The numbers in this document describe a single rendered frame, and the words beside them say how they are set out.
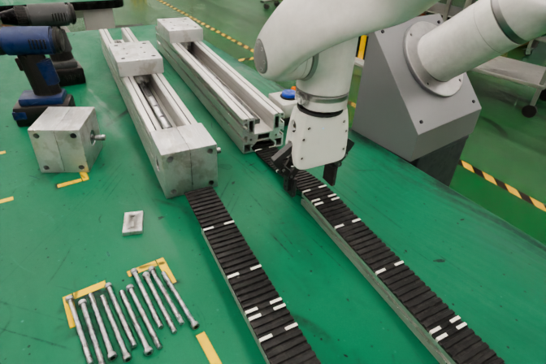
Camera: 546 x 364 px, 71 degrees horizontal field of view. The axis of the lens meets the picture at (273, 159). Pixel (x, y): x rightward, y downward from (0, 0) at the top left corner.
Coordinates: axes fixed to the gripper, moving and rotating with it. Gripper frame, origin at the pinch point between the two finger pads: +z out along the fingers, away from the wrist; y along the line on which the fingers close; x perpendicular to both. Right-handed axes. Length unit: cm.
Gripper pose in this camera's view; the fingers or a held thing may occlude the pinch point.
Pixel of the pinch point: (309, 182)
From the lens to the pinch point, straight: 70.5
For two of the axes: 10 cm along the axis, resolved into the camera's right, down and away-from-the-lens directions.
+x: -4.6, -5.0, 7.4
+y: 8.9, -2.1, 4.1
